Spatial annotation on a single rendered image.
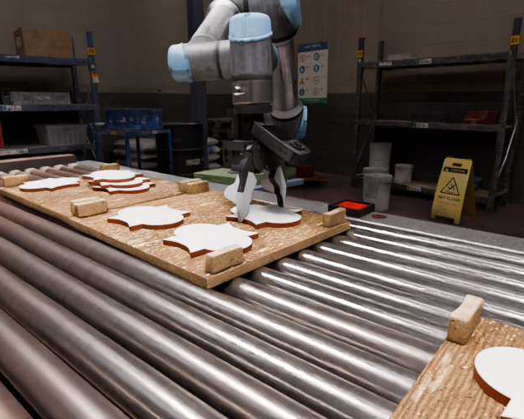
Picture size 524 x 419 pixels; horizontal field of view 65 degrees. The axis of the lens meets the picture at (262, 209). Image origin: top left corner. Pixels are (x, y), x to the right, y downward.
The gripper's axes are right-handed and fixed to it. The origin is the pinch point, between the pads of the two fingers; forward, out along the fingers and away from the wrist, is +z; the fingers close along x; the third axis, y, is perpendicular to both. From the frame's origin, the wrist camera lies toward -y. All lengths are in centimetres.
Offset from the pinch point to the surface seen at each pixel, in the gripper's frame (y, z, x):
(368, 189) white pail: 159, 64, -338
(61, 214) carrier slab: 31.5, -0.3, 25.2
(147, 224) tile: 10.0, -0.4, 19.3
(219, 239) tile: -5.5, 0.2, 16.3
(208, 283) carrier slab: -13.2, 2.2, 25.3
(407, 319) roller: -34.9, 4.2, 15.0
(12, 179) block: 68, -4, 23
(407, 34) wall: 189, -111, -484
